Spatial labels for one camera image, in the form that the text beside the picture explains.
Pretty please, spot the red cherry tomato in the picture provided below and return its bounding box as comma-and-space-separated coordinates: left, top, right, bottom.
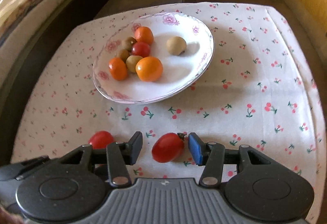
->
131, 42, 151, 58
88, 131, 115, 149

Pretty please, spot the oval red tomato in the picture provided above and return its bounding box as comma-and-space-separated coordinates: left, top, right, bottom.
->
151, 133, 185, 163

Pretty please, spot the orange tangerine front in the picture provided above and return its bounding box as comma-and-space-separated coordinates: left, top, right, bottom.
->
136, 56, 163, 82

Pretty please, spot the small tan longan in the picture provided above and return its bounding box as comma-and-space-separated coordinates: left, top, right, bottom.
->
126, 55, 143, 73

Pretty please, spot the brown longan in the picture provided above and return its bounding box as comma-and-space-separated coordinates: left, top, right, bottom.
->
116, 49, 130, 63

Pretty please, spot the small orange tangerine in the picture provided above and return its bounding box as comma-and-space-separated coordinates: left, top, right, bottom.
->
134, 26, 154, 46

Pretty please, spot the pale tan longan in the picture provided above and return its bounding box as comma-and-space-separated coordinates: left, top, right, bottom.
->
166, 36, 187, 56

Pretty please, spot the cherry print tablecloth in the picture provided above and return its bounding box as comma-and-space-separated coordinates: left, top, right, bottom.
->
11, 2, 326, 223

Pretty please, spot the white floral plate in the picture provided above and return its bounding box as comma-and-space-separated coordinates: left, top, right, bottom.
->
93, 12, 215, 104

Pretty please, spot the bed with beige mattress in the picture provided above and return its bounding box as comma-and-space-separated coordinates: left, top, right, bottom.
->
1, 0, 68, 86

